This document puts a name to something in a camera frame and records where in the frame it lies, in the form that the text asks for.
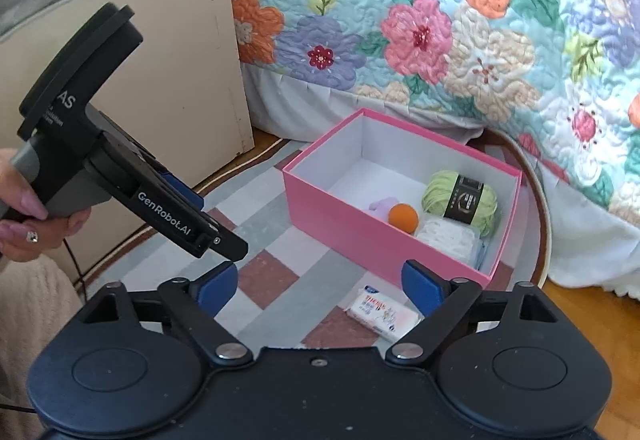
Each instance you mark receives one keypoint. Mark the orange makeup sponge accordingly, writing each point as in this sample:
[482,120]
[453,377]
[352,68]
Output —
[405,217]

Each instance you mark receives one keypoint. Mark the small white tissue packet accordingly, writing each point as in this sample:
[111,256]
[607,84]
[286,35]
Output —
[375,310]

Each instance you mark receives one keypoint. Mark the pink cardboard box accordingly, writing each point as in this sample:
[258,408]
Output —
[350,220]

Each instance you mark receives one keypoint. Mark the clear cotton swab packet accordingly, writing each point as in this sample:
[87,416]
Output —
[445,235]

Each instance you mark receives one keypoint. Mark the floral quilt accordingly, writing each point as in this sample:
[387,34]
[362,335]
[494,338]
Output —
[450,45]

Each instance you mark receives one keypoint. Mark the checkered rug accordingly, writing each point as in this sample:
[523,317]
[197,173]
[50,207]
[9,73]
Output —
[280,270]

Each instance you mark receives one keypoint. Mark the green yarn ball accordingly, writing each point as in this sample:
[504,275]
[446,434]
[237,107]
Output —
[440,192]

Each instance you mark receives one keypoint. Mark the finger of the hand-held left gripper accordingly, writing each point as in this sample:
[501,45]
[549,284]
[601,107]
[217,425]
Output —
[184,194]

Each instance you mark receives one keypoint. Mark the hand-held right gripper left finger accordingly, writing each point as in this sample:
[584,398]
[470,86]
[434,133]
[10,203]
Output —
[217,287]

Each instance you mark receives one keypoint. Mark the purple plush toy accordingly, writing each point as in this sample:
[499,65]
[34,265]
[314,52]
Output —
[380,206]

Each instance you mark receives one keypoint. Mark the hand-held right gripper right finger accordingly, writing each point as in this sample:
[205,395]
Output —
[425,287]

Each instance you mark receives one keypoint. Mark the person's left hand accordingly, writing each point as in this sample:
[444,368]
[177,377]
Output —
[35,235]

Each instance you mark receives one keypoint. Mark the beige cabinet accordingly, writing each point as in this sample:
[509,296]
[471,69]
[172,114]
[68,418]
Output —
[175,70]

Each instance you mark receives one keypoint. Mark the beige knit clothing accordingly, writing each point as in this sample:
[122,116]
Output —
[30,320]

